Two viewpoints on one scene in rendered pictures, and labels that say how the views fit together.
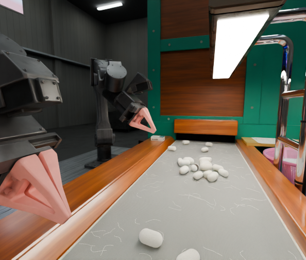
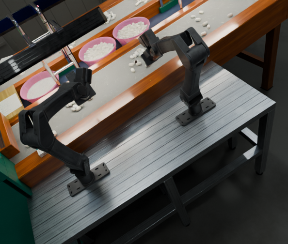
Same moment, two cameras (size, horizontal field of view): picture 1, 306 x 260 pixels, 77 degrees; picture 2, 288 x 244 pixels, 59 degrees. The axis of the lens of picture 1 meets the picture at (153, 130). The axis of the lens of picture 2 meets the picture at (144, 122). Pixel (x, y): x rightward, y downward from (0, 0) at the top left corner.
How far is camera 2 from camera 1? 153 cm
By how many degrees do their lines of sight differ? 106
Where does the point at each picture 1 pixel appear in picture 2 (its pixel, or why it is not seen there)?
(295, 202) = (95, 66)
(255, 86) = not seen: outside the picture
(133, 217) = (130, 80)
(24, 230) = (155, 74)
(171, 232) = (126, 72)
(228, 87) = not seen: outside the picture
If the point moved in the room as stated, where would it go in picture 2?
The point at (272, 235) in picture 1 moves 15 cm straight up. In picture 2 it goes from (110, 66) to (100, 46)
